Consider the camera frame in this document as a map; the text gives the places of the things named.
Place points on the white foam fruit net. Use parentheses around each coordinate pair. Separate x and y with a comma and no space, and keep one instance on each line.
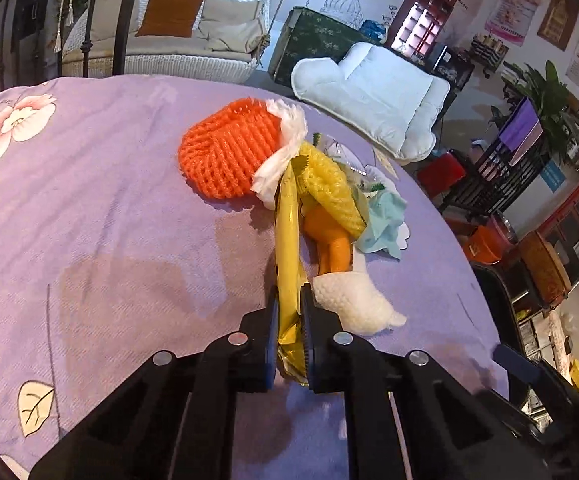
(360,306)

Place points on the orange plastic bucket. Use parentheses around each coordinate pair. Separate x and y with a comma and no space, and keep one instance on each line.
(486,246)

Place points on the red telephone booth cabinet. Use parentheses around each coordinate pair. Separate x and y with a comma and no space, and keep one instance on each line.
(417,25)

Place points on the yellow snack bag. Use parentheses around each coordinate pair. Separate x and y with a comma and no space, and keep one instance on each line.
(290,277)

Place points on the orange brown cushion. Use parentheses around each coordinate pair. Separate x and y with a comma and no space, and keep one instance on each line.
(171,18)

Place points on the white wicker swing sofa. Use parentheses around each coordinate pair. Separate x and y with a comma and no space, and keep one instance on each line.
(216,40)

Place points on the green patterned cabinet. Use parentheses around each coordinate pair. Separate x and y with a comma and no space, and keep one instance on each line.
(310,34)

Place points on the purple floral bed sheet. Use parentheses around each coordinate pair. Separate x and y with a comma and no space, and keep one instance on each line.
(108,255)

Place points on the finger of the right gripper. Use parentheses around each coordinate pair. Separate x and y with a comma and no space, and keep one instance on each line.
(517,365)

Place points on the black metal railing rack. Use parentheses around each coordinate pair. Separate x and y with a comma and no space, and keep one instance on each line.
(498,176)

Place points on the purple towel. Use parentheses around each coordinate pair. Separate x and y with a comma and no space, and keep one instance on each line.
(521,131)

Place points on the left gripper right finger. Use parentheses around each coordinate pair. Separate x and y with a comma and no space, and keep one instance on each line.
(407,417)

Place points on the black metal bed frame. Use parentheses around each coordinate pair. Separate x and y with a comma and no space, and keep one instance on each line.
(89,47)

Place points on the green potted plant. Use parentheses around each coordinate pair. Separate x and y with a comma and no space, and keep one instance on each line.
(551,100)

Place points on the white crumpled tissue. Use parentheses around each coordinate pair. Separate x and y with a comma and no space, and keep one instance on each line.
(294,129)

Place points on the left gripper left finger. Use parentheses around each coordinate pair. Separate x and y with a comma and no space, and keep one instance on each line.
(173,417)

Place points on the orange foam fruit net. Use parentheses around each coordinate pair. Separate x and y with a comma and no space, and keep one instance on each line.
(220,154)

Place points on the white padded rocking chair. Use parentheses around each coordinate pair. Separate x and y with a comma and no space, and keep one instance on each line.
(389,100)

